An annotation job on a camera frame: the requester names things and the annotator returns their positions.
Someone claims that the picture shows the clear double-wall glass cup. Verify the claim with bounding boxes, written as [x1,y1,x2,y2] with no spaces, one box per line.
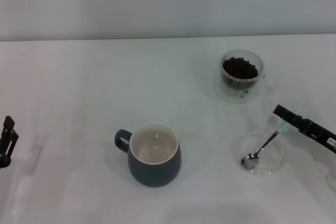
[214,49,278,104]

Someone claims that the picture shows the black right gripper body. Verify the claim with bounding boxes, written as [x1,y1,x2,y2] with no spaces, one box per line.
[298,119,336,154]

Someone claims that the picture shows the coffee beans in glass cup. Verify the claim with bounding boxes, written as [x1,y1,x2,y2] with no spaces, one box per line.
[222,56,260,90]

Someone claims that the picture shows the dark grey ceramic mug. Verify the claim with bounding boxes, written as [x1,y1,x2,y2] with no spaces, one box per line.
[113,123,182,188]

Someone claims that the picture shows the clear glass saucer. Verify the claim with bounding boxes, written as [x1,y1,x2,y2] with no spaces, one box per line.
[230,129,286,177]

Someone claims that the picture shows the blue-handled metal spoon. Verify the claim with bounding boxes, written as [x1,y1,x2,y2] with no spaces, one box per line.
[240,108,301,170]

